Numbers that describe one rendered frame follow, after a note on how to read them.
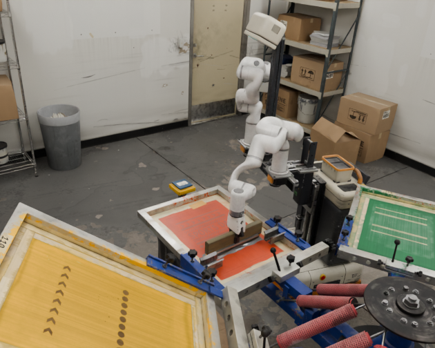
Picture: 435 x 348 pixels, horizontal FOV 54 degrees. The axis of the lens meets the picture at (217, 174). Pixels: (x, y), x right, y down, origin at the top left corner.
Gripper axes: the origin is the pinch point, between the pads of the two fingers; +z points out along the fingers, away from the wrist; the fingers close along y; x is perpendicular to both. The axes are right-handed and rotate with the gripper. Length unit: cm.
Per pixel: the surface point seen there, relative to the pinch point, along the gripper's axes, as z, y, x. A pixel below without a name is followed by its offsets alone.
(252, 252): 5.7, -9.0, -5.1
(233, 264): 5.5, -11.5, 9.2
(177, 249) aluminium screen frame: 2.0, 10.0, 28.9
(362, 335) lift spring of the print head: -25, -89, 19
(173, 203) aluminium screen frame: 2.4, 48.7, 7.6
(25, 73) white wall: 0, 360, 10
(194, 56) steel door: 6, 365, -216
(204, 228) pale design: 5.8, 22.1, 3.9
